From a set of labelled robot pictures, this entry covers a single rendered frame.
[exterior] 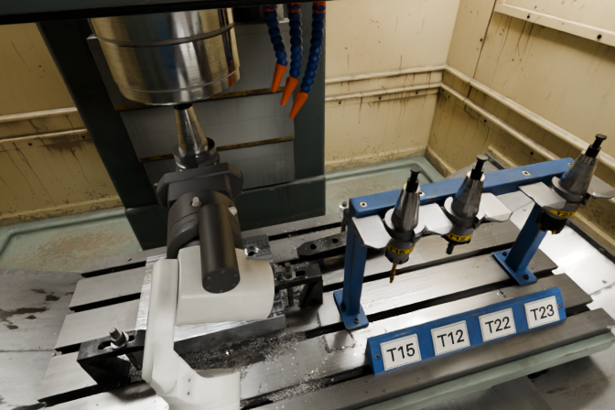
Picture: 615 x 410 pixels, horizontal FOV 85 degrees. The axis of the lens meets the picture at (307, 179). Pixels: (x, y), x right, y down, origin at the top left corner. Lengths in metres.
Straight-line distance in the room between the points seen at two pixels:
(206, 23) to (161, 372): 0.34
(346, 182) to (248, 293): 1.35
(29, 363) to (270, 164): 0.86
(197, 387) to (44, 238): 1.51
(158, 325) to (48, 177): 1.39
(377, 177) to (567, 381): 1.05
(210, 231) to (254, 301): 0.09
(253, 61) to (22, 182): 1.14
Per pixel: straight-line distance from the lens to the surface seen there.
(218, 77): 0.43
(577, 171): 0.74
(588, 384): 1.13
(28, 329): 1.35
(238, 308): 0.37
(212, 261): 0.33
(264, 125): 1.02
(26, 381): 1.27
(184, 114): 0.51
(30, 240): 1.84
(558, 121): 1.28
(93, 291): 1.02
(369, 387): 0.77
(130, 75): 0.44
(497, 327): 0.86
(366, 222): 0.57
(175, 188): 0.49
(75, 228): 1.78
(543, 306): 0.92
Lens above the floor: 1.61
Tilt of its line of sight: 38 degrees down
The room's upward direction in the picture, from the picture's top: 2 degrees counter-clockwise
